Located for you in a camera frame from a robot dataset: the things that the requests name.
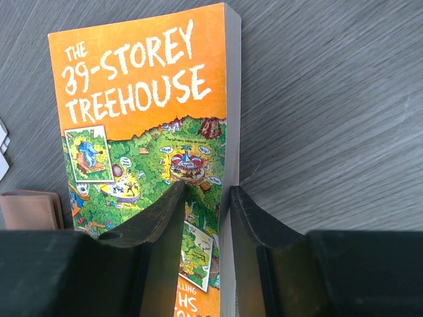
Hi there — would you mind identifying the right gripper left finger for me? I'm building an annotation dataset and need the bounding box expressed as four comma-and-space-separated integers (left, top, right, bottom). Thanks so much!
98, 181, 185, 316

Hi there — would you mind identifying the brown leather wallet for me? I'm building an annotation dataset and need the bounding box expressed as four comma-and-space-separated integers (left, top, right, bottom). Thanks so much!
1, 190, 65, 230

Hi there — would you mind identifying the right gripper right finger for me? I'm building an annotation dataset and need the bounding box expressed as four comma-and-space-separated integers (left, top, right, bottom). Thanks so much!
230, 186, 330, 316

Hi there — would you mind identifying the orange treehouse paperback book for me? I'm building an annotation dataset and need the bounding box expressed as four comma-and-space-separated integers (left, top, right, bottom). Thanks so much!
48, 3, 241, 316

